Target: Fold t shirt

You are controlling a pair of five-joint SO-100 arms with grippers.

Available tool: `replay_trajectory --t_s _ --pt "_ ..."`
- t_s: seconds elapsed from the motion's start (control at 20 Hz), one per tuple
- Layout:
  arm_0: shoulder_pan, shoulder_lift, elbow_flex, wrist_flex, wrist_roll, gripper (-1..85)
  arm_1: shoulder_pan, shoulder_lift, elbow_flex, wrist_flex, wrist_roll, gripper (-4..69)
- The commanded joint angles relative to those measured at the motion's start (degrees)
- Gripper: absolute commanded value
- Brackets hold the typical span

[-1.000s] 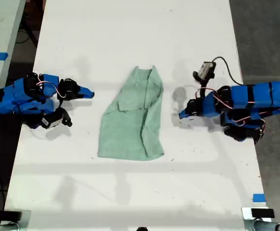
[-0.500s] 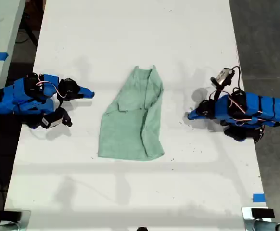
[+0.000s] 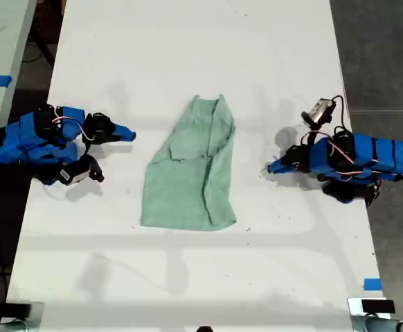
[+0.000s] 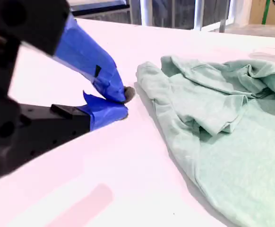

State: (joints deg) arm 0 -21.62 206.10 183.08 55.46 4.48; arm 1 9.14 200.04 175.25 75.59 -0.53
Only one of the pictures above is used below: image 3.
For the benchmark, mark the grey metal tube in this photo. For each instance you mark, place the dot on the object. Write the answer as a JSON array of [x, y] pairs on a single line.
[[378, 325], [11, 326]]

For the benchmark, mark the white mounting plate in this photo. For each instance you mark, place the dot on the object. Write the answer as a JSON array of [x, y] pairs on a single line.
[[354, 306]]

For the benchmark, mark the grey metal mounting plate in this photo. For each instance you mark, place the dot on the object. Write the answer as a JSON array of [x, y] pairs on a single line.
[[38, 311]]

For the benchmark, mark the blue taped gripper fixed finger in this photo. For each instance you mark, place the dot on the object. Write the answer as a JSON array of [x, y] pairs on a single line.
[[122, 128], [282, 162]]

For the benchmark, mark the black camera stalk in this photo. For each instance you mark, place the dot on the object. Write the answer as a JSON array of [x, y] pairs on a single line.
[[314, 135], [86, 148]]

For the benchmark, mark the short blue tape strip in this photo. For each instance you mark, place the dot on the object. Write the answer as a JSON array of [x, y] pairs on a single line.
[[373, 284]]

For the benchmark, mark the pale green t-shirt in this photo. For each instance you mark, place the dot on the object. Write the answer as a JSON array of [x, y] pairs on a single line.
[[187, 173]]

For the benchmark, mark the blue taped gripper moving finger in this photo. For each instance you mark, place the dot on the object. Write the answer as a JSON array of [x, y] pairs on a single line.
[[125, 137], [281, 168]]

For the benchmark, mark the black box on white plate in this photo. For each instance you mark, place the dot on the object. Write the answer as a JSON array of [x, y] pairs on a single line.
[[378, 306]]

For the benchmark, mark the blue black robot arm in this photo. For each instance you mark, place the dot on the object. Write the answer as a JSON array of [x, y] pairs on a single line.
[[360, 160], [25, 141]]

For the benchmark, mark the black box on metal plate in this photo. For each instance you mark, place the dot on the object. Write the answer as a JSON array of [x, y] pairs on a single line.
[[18, 309]]

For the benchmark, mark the small black round object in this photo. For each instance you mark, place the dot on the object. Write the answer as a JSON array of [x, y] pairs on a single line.
[[205, 329]]

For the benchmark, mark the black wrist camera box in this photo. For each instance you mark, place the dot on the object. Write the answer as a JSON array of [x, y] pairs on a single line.
[[78, 173], [319, 111]]

